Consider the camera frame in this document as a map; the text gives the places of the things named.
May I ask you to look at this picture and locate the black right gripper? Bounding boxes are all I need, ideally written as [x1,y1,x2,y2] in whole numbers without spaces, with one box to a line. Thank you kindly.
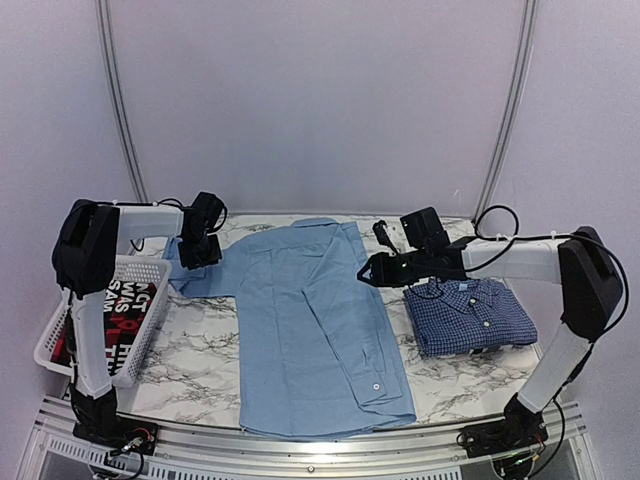
[356,247,431,288]

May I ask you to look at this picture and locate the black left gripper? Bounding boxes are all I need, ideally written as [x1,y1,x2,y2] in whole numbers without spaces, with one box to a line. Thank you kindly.
[177,232,221,270]

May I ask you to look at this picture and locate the light blue long sleeve shirt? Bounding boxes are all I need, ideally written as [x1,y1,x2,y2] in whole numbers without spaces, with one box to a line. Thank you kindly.
[164,218,416,439]

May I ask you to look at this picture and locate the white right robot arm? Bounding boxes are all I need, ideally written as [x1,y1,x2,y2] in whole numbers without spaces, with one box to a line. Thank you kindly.
[357,208,630,413]

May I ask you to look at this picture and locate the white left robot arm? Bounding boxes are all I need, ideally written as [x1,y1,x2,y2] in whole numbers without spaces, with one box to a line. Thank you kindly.
[52,192,228,399]

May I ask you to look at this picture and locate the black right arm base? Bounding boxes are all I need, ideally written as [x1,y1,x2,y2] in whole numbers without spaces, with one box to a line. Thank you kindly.
[456,395,548,458]

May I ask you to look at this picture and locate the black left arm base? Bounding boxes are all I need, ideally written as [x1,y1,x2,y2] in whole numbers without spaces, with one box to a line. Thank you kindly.
[70,388,159,455]

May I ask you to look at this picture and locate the white plastic laundry basket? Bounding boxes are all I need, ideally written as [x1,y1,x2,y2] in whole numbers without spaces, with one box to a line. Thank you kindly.
[34,255,171,389]

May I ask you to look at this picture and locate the red black plaid shirt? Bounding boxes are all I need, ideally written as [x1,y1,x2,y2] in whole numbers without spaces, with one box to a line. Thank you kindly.
[36,279,167,388]

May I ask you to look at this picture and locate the blue checked folded shirt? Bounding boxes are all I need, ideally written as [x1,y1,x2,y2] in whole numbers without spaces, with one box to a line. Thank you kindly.
[404,278,538,357]

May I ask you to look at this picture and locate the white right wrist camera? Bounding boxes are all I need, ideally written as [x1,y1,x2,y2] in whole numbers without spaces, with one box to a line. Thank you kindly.
[372,220,399,254]

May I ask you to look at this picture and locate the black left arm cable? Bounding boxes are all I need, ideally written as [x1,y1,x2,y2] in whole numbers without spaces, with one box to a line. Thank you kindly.
[112,197,194,209]

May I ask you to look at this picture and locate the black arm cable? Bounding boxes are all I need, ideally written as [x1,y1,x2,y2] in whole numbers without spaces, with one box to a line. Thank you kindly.
[112,197,194,209]
[472,204,631,331]

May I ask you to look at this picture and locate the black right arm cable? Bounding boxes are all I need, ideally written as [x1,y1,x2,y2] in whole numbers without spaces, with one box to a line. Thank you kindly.
[472,204,631,331]

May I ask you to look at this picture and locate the aluminium front frame rail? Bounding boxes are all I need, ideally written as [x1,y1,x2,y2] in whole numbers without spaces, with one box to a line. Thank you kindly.
[14,397,603,479]

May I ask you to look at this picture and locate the left aluminium corner post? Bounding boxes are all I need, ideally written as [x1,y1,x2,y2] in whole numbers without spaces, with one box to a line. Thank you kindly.
[95,0,149,202]

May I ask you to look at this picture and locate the aluminium corner post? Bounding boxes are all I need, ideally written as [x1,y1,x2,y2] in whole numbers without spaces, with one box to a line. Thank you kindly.
[473,0,539,221]
[95,0,149,202]

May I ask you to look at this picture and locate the right aluminium corner post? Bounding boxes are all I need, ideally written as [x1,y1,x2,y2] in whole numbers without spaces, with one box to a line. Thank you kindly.
[473,0,539,221]

